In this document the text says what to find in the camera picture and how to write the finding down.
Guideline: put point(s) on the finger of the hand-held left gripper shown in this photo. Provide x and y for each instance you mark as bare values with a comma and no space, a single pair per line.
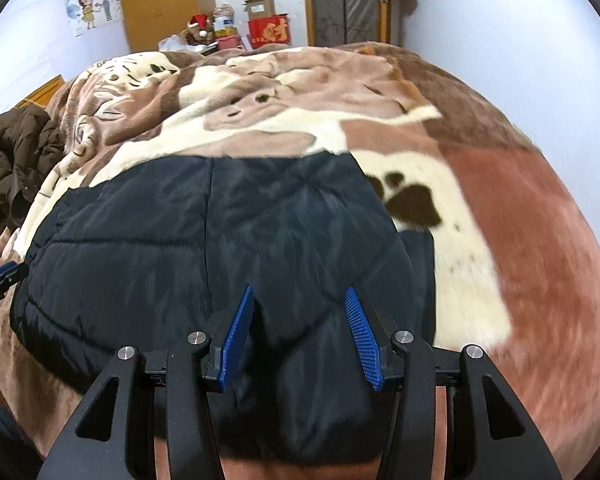
2,277

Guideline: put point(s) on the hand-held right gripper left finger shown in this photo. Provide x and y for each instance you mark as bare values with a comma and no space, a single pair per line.
235,340

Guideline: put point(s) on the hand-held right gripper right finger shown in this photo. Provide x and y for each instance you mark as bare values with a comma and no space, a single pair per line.
362,337

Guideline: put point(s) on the black padded jacket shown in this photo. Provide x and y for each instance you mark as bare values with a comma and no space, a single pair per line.
180,240

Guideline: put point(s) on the brown padded jacket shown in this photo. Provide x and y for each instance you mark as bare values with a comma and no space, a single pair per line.
15,160

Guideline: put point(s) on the orange wooden furniture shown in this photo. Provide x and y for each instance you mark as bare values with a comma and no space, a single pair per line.
40,91

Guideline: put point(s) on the brown and cream printed blanket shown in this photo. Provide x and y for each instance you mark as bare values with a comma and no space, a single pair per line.
505,210

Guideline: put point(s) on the clear plastic bag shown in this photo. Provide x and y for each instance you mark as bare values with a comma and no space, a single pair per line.
171,43

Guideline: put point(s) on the small red box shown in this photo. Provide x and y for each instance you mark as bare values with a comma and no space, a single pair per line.
228,42

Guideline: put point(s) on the red gift box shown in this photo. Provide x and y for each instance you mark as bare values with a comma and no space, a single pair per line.
269,32

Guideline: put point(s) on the teddy bear with red hat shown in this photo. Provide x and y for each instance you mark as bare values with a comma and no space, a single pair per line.
197,30

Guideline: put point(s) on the wooden wardrobe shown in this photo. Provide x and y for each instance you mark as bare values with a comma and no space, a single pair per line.
160,5

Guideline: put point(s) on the white container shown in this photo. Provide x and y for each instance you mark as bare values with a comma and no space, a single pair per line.
225,17

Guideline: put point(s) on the cardboard box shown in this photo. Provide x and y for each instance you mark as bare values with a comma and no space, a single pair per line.
260,7

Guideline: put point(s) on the grey door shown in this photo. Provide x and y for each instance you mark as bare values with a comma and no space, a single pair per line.
345,2

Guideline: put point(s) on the wooden framed door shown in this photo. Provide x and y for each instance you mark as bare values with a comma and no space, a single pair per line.
307,0

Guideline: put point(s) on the wall poster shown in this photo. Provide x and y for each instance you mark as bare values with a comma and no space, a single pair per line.
90,5

